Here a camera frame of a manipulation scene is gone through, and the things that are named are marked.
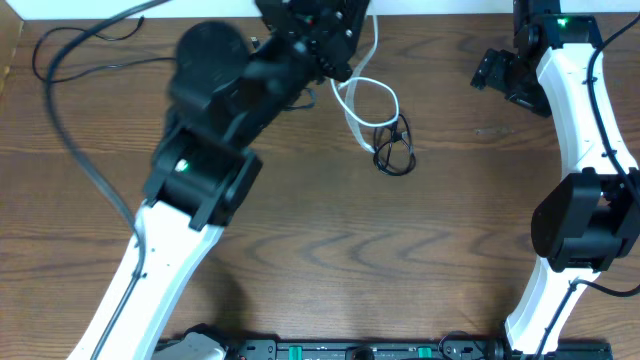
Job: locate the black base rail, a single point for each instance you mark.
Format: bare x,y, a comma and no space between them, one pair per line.
205,342

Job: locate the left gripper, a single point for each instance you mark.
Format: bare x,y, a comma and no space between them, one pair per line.
325,32

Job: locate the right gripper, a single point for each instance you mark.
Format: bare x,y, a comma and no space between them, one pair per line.
492,72

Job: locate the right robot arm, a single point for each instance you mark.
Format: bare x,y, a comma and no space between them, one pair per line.
591,218

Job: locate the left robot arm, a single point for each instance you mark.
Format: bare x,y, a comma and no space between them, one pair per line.
222,96

